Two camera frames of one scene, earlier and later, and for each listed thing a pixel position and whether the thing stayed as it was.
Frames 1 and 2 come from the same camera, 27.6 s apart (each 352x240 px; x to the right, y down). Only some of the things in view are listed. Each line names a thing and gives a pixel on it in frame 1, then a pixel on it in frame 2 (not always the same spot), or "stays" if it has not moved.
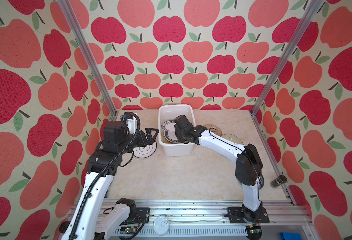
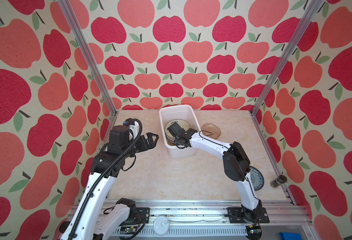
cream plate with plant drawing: [233, 138] -> [184, 124]
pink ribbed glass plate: [214, 128] stays
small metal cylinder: [277, 182] stays
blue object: [288, 236] stays
